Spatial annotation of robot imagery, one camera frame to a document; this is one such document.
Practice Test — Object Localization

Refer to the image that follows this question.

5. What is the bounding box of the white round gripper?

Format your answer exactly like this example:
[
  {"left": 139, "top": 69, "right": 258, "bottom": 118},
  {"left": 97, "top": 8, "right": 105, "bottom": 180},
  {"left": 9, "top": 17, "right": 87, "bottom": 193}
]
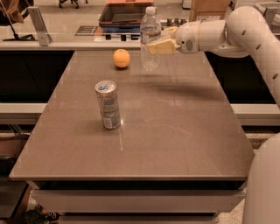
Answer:
[{"left": 147, "top": 21, "right": 200, "bottom": 54}]

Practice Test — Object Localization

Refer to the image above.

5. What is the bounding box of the clear plastic water bottle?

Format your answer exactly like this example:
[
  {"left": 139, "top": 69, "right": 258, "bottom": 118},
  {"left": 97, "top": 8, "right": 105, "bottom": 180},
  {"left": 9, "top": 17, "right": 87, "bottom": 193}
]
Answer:
[{"left": 140, "top": 6, "right": 161, "bottom": 71}]

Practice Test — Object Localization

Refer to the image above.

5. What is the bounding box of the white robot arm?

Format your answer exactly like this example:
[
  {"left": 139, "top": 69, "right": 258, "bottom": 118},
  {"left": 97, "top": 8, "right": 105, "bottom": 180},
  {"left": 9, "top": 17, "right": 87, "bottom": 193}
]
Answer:
[{"left": 146, "top": 6, "right": 280, "bottom": 224}]

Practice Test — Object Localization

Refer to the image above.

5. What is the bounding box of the cardboard box with label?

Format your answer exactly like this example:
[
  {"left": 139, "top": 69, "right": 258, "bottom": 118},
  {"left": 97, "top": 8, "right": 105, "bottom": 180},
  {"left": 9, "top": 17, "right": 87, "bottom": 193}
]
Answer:
[{"left": 189, "top": 0, "right": 230, "bottom": 22}]

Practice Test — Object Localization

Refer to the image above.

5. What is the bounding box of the orange fruit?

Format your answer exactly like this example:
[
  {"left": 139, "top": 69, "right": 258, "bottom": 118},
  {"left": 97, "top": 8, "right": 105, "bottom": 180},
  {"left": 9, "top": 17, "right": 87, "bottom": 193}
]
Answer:
[{"left": 113, "top": 49, "right": 130, "bottom": 68}]

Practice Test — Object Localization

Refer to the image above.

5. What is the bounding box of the grey open tray box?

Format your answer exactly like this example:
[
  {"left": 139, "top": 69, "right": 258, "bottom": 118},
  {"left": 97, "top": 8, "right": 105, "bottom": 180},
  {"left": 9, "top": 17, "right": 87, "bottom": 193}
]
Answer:
[{"left": 99, "top": 0, "right": 154, "bottom": 25}]

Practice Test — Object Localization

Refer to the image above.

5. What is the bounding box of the silver drink can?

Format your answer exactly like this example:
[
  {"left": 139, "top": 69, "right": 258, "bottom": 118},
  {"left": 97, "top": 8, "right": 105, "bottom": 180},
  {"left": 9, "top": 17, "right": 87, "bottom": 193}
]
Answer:
[{"left": 95, "top": 80, "right": 121, "bottom": 130}]

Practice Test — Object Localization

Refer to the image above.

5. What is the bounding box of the black floor stand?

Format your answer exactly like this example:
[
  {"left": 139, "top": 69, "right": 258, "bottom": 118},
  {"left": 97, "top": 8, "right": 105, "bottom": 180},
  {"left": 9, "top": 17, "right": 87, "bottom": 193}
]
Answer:
[{"left": 0, "top": 0, "right": 38, "bottom": 42}]

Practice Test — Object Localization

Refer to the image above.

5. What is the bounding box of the grey table drawer cabinet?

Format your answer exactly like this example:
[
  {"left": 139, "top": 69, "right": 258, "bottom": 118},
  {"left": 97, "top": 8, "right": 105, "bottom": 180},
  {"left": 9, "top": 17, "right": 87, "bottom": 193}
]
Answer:
[{"left": 31, "top": 189, "right": 245, "bottom": 224}]

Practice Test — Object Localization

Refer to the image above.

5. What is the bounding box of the right metal glass bracket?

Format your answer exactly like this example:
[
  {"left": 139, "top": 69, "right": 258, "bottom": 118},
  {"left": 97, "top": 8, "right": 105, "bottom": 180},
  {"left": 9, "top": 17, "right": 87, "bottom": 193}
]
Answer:
[{"left": 254, "top": 2, "right": 280, "bottom": 29}]

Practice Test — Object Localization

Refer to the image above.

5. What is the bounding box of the metal glass bracket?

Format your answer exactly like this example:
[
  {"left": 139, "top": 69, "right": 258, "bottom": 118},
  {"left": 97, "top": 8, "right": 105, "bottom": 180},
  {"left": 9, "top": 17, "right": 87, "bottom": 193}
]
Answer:
[
  {"left": 28, "top": 6, "right": 52, "bottom": 46},
  {"left": 254, "top": 2, "right": 280, "bottom": 29}
]

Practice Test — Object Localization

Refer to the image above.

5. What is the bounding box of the left metal glass bracket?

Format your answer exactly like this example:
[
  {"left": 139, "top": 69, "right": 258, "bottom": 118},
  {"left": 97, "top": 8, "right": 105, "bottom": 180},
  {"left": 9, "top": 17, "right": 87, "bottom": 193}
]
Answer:
[{"left": 28, "top": 6, "right": 52, "bottom": 46}]

